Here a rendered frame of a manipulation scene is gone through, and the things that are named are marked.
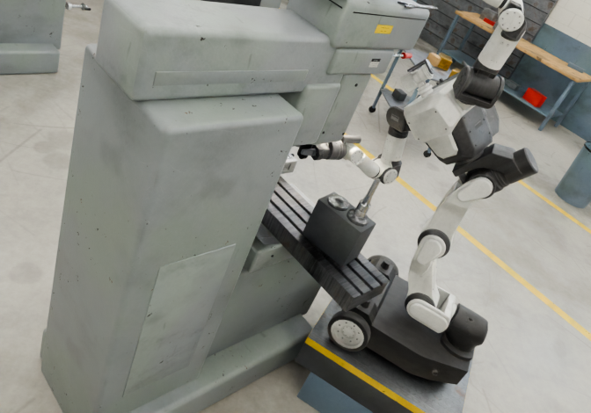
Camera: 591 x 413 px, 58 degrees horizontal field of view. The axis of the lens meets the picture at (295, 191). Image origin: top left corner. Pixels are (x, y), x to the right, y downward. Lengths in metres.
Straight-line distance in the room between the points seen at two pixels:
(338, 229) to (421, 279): 0.63
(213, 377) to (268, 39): 1.56
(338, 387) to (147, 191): 1.59
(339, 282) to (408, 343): 0.66
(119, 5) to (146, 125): 0.29
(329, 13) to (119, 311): 1.14
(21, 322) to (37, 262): 0.40
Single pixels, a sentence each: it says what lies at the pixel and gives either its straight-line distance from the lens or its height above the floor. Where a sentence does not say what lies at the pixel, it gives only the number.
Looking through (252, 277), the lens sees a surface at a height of 0.70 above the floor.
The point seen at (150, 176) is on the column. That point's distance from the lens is 1.41.
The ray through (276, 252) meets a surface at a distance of 2.22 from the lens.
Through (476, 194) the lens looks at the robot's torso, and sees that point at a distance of 2.26.
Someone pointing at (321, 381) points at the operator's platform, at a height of 0.19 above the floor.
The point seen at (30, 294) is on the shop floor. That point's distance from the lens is 2.97.
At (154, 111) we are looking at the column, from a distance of 1.39.
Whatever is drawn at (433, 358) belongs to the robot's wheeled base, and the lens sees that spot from 2.60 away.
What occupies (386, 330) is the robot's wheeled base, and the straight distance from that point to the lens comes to 2.57.
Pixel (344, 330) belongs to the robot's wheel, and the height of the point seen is 0.49.
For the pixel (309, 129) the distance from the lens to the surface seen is 1.89.
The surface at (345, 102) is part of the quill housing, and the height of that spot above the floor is 1.51.
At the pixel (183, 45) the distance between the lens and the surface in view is 1.38.
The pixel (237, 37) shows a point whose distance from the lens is 1.47.
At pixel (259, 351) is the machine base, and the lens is 2.69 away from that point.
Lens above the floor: 2.23
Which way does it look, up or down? 32 degrees down
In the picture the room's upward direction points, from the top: 24 degrees clockwise
